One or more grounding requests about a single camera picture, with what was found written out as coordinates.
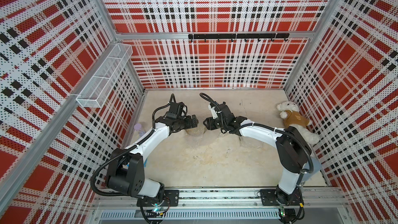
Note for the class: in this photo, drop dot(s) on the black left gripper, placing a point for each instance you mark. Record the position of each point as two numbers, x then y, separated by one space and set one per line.
189 122

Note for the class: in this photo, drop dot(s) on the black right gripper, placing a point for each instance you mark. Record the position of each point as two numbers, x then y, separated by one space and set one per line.
209 122

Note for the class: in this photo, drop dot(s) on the yellow patterned dinner plate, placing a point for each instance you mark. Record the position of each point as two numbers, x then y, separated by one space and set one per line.
196 132

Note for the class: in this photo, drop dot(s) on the clear bubble wrap sheet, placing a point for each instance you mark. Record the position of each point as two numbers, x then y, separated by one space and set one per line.
218 142

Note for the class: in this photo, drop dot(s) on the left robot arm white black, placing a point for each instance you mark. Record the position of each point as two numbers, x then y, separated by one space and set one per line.
125 174

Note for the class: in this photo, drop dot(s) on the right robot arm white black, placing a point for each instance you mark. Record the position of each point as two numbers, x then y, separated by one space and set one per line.
294 153

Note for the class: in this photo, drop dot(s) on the white teddy bear brown shirt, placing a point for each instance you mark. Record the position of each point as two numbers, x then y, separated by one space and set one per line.
290 113

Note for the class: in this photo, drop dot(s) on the grey blue zip pouch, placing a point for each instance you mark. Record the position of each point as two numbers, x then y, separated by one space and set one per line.
316 168

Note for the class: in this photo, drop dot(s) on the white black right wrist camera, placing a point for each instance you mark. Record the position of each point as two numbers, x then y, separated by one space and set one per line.
213 111

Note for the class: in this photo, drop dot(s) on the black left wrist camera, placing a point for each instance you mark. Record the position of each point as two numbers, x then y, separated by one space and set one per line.
176 108

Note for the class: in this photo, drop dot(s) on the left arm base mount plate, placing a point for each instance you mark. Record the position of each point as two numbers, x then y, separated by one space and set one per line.
165 198

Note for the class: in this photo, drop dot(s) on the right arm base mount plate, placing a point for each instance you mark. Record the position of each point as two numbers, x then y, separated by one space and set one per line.
276 197

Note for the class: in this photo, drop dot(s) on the black wall hook rail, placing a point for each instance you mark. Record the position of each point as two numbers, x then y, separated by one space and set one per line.
270 36

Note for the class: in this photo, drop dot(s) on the white wire mesh shelf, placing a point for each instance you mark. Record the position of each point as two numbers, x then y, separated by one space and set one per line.
97 90

